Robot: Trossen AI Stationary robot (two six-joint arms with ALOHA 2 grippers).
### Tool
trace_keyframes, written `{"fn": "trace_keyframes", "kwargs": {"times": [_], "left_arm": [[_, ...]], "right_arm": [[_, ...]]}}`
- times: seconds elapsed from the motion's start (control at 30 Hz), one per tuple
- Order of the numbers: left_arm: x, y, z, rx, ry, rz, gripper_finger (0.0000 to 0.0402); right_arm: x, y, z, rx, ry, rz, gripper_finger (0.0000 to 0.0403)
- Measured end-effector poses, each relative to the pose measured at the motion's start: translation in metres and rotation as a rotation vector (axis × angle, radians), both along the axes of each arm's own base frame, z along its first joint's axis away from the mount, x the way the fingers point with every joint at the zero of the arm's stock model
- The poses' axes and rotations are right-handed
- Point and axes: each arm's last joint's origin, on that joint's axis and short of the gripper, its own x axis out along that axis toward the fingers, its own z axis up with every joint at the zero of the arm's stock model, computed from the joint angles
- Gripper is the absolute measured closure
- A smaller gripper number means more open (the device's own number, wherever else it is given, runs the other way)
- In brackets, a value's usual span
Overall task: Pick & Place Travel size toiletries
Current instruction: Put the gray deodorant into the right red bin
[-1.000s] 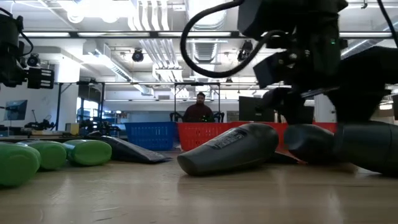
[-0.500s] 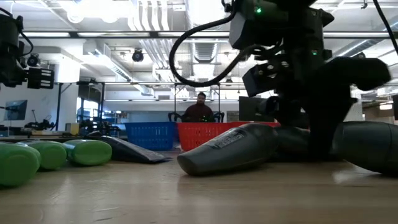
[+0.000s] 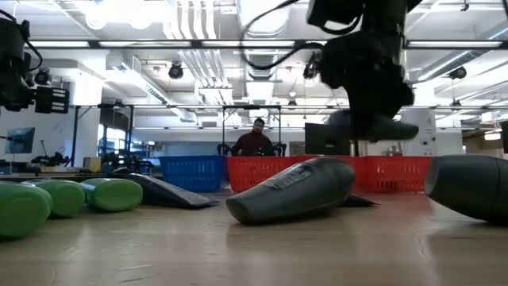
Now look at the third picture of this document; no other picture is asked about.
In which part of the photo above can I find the yellow box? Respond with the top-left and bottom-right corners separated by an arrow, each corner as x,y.
83,157 -> 102,174

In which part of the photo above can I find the wall-side computer monitor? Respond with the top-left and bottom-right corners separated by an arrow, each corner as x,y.
5,126 -> 37,155

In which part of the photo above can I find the green Pert shampoo bottle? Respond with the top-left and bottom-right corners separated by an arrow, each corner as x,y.
0,181 -> 53,240
20,179 -> 87,218
80,177 -> 144,213

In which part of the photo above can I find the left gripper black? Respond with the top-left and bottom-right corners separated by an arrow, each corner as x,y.
33,86 -> 71,115

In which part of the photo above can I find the dark navy DSC tube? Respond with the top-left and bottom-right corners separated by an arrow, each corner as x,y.
125,172 -> 221,211

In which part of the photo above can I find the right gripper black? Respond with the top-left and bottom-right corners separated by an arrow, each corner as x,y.
320,30 -> 417,139

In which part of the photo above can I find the blue plastic basket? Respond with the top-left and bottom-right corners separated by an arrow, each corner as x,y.
158,154 -> 228,194

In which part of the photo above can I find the person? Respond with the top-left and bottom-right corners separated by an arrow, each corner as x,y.
231,117 -> 275,157

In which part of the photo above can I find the black computer monitor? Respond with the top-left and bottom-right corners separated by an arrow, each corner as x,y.
304,122 -> 352,157

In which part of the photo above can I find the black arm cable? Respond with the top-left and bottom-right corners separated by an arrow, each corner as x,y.
239,0 -> 325,72

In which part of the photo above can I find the black overhead frame bar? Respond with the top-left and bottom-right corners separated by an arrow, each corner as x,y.
23,38 -> 508,51

